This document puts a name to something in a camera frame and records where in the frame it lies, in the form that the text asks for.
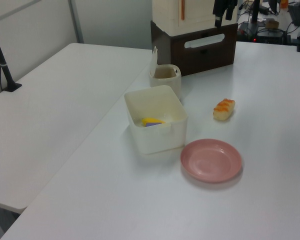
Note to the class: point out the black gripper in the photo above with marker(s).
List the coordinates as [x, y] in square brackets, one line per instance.
[225, 3]

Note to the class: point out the cream swing-lid trash can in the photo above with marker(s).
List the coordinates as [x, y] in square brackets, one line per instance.
[170, 83]

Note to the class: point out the black upright stand pole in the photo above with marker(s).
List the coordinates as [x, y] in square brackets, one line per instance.
[255, 10]

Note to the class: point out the dark brown wooden drawer box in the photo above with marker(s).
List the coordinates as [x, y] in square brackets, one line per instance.
[215, 55]

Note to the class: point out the black device with red light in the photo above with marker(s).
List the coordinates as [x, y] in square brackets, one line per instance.
[267, 37]

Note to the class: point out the small cardboard box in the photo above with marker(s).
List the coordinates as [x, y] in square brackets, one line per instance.
[272, 24]

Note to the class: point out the orange background object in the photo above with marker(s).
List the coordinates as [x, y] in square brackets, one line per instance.
[284, 3]

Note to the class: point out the black keyboard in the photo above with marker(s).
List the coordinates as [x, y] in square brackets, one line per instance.
[297, 15]

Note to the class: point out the orange glazed bread loaf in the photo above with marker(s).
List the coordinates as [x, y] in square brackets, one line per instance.
[223, 110]

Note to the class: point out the yellow banana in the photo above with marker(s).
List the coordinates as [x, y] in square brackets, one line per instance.
[150, 120]

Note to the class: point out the purple cube block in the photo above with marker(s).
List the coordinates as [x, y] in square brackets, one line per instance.
[152, 124]

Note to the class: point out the cream plastic storage bin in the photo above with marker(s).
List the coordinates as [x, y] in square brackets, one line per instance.
[155, 142]

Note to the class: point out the pink plastic plate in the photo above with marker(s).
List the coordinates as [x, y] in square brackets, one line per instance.
[210, 162]

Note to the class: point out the black camera pole with clamp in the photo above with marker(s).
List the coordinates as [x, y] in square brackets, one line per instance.
[5, 72]

